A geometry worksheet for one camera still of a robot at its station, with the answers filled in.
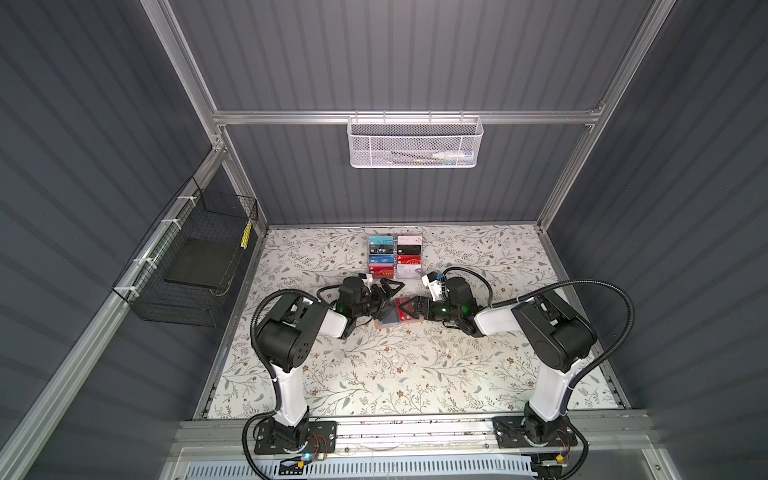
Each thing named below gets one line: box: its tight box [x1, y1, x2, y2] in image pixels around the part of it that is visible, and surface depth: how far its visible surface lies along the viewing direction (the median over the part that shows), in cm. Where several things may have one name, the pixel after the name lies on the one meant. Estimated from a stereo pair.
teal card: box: [369, 236, 395, 245], surface depth 105 cm
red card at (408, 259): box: [396, 255, 422, 265], surface depth 104 cm
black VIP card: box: [369, 244, 394, 254], surface depth 106 cm
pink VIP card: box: [397, 235, 423, 245], surface depth 104 cm
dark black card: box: [397, 245, 421, 255], surface depth 106 cm
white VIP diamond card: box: [396, 264, 422, 279], surface depth 104 cm
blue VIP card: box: [369, 254, 395, 264], surface depth 105 cm
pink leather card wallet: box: [374, 296, 425, 330], surface depth 95 cm
